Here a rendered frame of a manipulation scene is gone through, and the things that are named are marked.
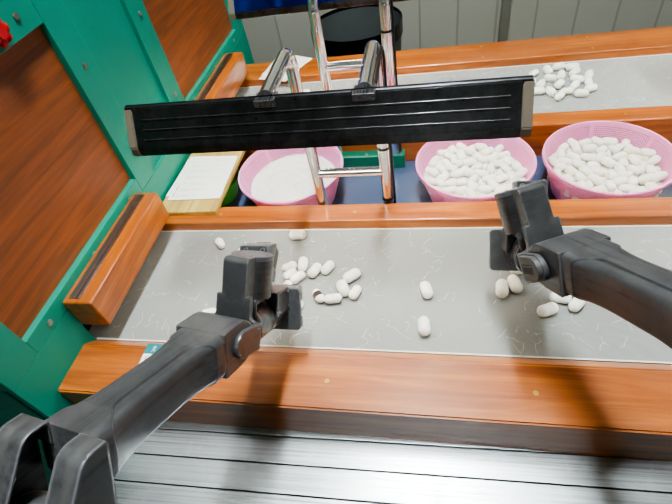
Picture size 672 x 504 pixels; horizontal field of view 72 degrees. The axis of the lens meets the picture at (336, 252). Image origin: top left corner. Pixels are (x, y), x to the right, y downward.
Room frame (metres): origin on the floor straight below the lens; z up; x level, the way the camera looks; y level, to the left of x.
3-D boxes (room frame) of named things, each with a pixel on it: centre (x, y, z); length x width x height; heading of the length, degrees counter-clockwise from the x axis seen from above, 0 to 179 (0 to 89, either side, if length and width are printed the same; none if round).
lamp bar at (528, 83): (0.64, -0.01, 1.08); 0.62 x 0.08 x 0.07; 73
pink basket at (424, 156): (0.83, -0.36, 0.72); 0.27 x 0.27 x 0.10
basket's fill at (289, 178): (0.96, 0.07, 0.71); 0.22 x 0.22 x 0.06
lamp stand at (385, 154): (0.72, -0.04, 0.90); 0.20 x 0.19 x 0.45; 73
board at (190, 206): (1.03, 0.27, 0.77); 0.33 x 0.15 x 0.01; 163
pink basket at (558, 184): (0.75, -0.62, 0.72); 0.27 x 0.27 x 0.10
